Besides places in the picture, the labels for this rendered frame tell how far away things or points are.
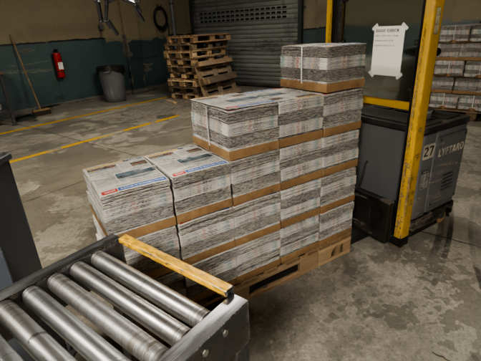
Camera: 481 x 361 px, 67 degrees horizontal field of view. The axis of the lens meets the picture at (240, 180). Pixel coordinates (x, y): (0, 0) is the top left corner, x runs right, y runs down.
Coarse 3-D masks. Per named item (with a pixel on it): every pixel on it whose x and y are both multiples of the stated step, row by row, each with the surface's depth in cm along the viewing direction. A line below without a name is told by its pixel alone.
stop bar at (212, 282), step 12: (120, 240) 110; (132, 240) 109; (144, 252) 103; (156, 252) 102; (168, 264) 97; (180, 264) 96; (192, 276) 92; (204, 276) 91; (216, 288) 87; (228, 288) 86
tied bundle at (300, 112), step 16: (256, 96) 189; (272, 96) 187; (288, 96) 185; (304, 96) 182; (320, 96) 182; (288, 112) 176; (304, 112) 181; (320, 112) 186; (288, 128) 178; (304, 128) 183; (320, 128) 190
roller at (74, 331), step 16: (32, 288) 93; (32, 304) 89; (48, 304) 87; (48, 320) 84; (64, 320) 82; (80, 320) 83; (64, 336) 80; (80, 336) 78; (96, 336) 78; (80, 352) 76; (96, 352) 74; (112, 352) 73
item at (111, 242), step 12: (108, 240) 113; (84, 252) 107; (108, 252) 111; (120, 252) 115; (60, 264) 102; (72, 264) 102; (36, 276) 97; (48, 276) 97; (108, 276) 113; (12, 288) 93; (24, 288) 93; (84, 288) 107; (0, 300) 89; (12, 300) 91; (60, 300) 102; (0, 324) 90; (12, 336) 93
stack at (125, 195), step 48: (96, 192) 143; (144, 192) 147; (192, 192) 159; (240, 192) 174; (288, 192) 192; (144, 240) 153; (192, 240) 166; (288, 240) 203; (192, 288) 175; (240, 288) 194
